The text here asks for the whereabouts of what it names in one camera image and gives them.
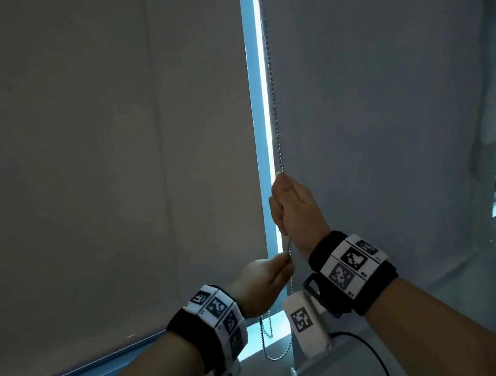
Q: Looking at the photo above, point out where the person's left hand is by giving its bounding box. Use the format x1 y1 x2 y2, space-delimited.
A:
223 253 300 321

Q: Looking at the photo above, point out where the person's right hand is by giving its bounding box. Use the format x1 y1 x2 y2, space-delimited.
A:
266 168 334 262

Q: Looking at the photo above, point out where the metal bead chain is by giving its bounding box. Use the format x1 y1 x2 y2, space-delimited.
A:
231 0 303 363

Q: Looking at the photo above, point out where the person's right forearm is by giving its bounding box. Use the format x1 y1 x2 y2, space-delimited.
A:
360 268 496 376

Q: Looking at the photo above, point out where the black marker-tagged right wristband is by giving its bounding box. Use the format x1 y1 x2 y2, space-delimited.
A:
297 225 402 321

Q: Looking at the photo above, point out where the black marker-tagged wristband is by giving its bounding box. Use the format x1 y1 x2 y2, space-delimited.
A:
297 225 402 321
163 281 252 376

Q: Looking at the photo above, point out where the black marker-tagged left wristband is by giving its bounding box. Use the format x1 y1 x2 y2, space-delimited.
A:
163 281 252 376

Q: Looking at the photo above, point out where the wide grey roller blind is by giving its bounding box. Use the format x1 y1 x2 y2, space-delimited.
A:
0 0 283 376

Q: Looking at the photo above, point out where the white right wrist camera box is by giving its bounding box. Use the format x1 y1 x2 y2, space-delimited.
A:
281 288 335 363

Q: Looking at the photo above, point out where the black cable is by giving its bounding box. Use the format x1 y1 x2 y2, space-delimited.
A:
330 327 395 376

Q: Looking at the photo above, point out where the grey roller blind with chain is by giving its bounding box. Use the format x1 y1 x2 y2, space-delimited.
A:
259 0 496 304

